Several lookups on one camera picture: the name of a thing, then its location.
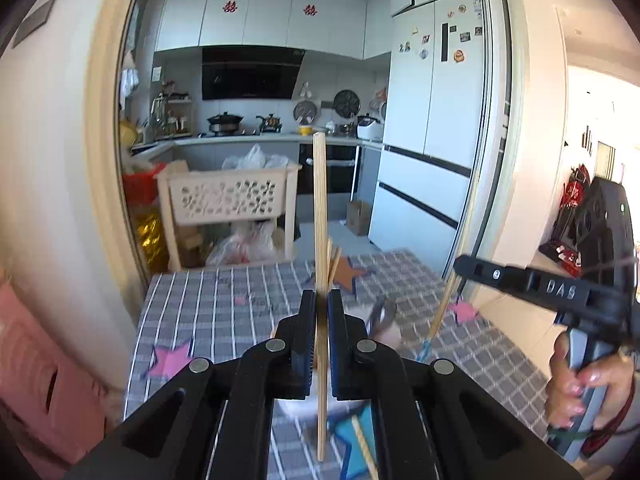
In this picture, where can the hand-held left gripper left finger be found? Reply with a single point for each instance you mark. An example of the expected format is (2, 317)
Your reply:
(307, 345)

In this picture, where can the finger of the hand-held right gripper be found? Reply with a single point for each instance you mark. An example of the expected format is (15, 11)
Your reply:
(480, 270)

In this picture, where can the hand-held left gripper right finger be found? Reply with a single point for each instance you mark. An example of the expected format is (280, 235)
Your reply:
(337, 345)

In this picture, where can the dark translucent plastic spoon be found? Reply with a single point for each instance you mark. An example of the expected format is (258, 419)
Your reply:
(382, 312)

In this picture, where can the white plastic utensil holder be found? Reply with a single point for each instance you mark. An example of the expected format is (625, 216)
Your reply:
(295, 407)

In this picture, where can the person's right hand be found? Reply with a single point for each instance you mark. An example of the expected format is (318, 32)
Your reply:
(560, 390)

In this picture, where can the red hanging bags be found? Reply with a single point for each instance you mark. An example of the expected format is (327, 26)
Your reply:
(572, 195)

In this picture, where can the grey checked star tablecloth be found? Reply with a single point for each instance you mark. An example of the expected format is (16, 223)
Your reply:
(210, 305)

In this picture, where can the pink plastic bag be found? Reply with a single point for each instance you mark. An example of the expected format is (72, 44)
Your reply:
(240, 245)

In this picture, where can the cardboard box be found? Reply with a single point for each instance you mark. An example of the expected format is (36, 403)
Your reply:
(359, 217)

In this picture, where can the beige flower-cutout cart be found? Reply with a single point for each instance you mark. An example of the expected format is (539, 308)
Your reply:
(225, 200)

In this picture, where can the white refrigerator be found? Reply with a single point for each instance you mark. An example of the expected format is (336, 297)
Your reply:
(425, 110)

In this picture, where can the white rice cooker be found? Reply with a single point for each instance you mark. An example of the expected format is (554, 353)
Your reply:
(370, 127)

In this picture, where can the gold foil bag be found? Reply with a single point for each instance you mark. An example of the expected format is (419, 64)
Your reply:
(150, 240)

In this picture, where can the white plastic bag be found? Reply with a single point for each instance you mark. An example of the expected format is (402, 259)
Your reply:
(255, 157)

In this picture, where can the group of fridge magnets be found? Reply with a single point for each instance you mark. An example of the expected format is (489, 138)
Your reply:
(458, 55)

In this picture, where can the small cooking pot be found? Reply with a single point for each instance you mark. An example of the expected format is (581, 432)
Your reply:
(270, 122)

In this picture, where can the red plastic basket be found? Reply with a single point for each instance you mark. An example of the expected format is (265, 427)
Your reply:
(140, 187)

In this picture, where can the black wok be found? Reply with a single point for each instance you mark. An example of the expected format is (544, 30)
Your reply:
(225, 122)

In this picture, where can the stack of pink plastic stools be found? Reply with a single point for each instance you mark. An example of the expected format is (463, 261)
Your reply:
(40, 360)

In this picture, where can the black range hood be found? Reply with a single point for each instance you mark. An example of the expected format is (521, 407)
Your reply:
(245, 72)

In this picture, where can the red paper decal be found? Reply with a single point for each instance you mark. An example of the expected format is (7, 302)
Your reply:
(310, 10)
(230, 6)

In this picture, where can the white upper kitchen cabinets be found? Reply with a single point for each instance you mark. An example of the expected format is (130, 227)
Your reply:
(265, 15)

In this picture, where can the round black wall pan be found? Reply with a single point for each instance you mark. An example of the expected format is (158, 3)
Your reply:
(347, 102)

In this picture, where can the round grey wall plate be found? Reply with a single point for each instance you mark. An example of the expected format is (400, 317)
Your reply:
(305, 111)

